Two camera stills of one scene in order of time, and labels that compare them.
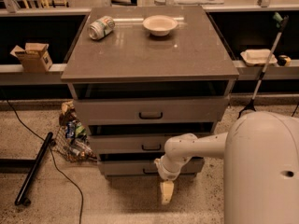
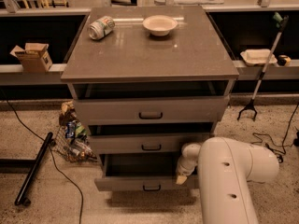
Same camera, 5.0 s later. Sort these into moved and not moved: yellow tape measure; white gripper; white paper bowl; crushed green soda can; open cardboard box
Moved: white gripper
Not moved: yellow tape measure; crushed green soda can; open cardboard box; white paper bowl
